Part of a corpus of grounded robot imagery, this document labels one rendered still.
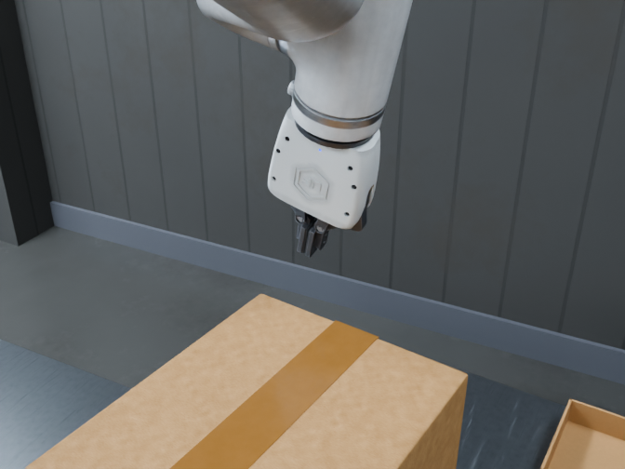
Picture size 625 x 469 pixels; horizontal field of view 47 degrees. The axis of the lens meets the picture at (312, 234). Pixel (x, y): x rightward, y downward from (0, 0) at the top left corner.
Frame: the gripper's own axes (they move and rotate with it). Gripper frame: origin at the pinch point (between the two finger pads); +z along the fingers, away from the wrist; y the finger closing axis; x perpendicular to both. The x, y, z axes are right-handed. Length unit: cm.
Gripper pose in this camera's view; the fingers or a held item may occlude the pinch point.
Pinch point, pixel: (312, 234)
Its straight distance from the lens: 76.7
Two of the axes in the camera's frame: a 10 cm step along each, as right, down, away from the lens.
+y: 8.6, 4.3, -2.6
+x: 4.9, -5.8, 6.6
